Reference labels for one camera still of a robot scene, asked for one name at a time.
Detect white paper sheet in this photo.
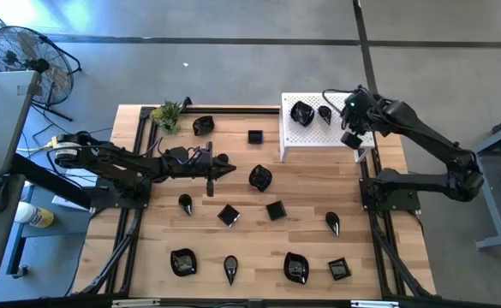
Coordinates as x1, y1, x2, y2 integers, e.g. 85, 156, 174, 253
51, 168, 101, 211

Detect white and yellow bottle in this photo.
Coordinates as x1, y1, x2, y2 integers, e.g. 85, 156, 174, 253
13, 200, 56, 229

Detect light grey panel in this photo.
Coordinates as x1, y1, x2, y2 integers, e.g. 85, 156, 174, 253
0, 70, 41, 179

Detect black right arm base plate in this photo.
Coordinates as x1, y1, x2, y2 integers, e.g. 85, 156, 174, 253
358, 168, 422, 214

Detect grey metal table frame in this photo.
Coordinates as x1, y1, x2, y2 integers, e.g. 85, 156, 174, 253
474, 109, 501, 252

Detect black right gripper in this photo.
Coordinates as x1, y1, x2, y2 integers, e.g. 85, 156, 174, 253
341, 87, 378, 151

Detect black floor fan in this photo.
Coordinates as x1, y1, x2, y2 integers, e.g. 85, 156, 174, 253
0, 24, 83, 123

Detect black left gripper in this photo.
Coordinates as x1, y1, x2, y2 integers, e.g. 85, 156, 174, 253
164, 141, 237, 198

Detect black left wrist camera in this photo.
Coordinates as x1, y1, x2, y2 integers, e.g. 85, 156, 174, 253
169, 145, 191, 166

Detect blue desk leg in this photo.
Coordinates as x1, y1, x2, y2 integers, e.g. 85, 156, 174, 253
6, 183, 35, 280

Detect black leaf-shaped mini plate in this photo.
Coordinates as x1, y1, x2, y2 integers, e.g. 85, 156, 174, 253
192, 115, 216, 137
248, 163, 274, 193
289, 100, 316, 128
283, 251, 310, 286
170, 247, 198, 277

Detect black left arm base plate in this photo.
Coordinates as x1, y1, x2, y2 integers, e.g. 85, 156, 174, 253
89, 175, 153, 210

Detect black desk support bar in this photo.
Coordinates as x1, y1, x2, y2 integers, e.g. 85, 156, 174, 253
9, 152, 93, 210

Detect green succulent plant in pot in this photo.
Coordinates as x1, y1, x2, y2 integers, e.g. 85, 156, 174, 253
149, 99, 185, 136

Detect black aluminium rig frame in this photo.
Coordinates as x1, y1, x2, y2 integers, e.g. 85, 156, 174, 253
72, 96, 438, 308

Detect white perforated metal shelf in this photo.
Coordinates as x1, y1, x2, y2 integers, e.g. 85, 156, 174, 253
278, 92, 376, 164

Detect silver metal bracket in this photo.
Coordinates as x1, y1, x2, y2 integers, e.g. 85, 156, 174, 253
111, 299, 161, 307
350, 299, 400, 308

